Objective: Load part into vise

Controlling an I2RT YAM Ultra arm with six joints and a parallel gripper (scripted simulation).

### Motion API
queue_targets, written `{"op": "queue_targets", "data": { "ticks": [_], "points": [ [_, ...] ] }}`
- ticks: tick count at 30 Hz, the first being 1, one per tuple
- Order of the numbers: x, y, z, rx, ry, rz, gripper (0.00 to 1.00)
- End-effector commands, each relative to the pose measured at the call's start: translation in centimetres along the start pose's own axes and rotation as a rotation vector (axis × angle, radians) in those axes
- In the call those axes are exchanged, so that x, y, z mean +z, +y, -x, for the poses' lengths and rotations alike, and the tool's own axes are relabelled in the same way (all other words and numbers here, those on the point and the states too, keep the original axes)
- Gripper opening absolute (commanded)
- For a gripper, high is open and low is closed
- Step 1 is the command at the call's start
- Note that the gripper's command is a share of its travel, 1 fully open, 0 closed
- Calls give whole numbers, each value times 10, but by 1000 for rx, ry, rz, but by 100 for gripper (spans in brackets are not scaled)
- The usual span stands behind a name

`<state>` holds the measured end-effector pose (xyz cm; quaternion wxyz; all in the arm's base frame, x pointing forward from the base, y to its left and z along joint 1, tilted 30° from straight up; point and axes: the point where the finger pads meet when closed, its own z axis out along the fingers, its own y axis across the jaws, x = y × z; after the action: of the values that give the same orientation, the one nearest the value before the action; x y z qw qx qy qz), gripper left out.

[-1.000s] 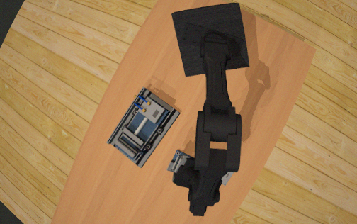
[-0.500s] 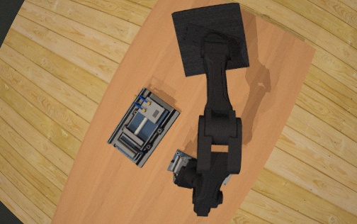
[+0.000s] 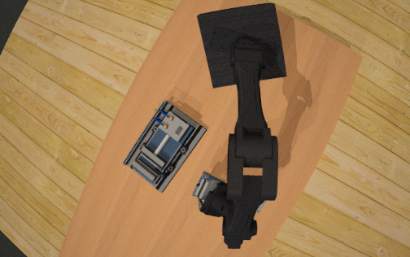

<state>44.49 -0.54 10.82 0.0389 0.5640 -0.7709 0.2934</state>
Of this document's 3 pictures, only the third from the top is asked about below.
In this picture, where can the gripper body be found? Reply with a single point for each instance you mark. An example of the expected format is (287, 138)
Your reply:
(215, 200)

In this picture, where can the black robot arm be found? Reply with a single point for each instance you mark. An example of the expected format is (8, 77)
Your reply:
(255, 147)

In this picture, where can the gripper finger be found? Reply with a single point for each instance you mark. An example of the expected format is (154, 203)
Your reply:
(200, 203)
(212, 182)

